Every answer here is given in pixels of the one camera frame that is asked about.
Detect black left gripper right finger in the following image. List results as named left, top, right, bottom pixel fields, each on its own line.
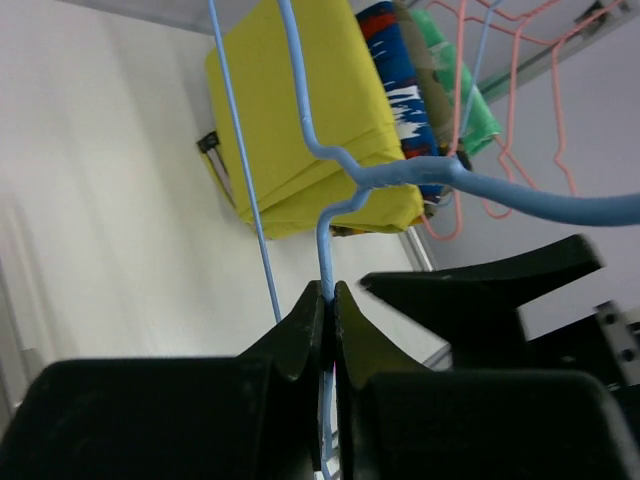
left=333, top=281, right=431, bottom=479

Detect yellow-green trousers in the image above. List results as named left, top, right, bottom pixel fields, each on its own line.
left=205, top=1, right=404, bottom=239

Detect pink hanger under green trousers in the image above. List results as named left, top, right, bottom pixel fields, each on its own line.
left=461, top=1, right=639, bottom=196

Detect light blue wire hanger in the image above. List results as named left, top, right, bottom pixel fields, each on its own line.
left=207, top=0, right=640, bottom=480

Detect green tie-dye trousers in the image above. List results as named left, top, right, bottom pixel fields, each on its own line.
left=410, top=10, right=501, bottom=156

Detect blue patterned shorts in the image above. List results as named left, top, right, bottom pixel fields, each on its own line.
left=355, top=0, right=456, bottom=206

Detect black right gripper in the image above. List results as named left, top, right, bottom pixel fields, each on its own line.
left=359, top=234, right=639, bottom=400

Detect aluminium hanging rail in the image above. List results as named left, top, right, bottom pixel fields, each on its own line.
left=478, top=1, right=639, bottom=102

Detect camouflage shorts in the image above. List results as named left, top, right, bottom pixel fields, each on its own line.
left=390, top=1, right=453, bottom=155

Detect pink hanger under camouflage shorts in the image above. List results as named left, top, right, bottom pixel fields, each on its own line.
left=438, top=1, right=576, bottom=194

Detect pink hanger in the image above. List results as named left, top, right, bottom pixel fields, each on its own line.
left=461, top=1, right=639, bottom=196
left=424, top=0, right=467, bottom=242
left=438, top=1, right=576, bottom=194

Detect blue hanger under patterned shorts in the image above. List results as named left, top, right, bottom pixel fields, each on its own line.
left=460, top=0, right=503, bottom=136

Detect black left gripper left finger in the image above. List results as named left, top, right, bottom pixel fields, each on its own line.
left=238, top=280, right=325, bottom=479

